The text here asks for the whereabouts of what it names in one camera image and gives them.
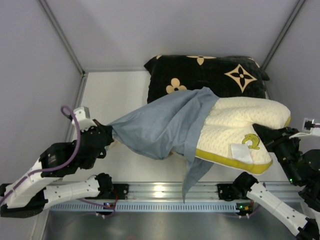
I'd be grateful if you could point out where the cream yellow foam pillow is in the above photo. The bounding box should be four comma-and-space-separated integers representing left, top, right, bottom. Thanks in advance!
195, 97, 291, 175

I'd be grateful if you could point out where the beige green blue pillowcase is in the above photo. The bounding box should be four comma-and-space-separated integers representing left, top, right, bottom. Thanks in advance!
109, 87, 219, 198

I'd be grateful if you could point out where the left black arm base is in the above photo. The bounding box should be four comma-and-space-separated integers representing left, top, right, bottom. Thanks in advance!
109, 183, 130, 200

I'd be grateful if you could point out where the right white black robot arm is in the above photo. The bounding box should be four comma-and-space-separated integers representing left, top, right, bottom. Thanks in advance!
232, 120, 320, 240

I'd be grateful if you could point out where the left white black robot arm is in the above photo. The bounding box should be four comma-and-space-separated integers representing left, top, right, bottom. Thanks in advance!
0, 120, 114, 219

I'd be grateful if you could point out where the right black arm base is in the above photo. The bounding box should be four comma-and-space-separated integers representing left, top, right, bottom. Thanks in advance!
217, 183, 240, 202

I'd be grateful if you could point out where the black floral plush pillow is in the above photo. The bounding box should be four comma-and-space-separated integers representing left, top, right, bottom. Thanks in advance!
144, 55, 270, 103

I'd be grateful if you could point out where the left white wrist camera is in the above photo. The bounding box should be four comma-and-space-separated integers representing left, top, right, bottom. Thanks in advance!
73, 106, 97, 131

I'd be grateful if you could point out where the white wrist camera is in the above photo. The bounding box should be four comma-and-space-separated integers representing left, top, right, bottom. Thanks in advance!
289, 118, 320, 139
73, 106, 97, 131

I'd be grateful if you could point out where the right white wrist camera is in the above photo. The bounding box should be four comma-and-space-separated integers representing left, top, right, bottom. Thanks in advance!
289, 118, 320, 139

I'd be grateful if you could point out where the aluminium mounting rail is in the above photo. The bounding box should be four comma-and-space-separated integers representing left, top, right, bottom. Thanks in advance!
39, 181, 313, 201

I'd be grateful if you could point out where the slotted grey cable duct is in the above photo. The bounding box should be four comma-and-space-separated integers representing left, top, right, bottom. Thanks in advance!
50, 201, 252, 213

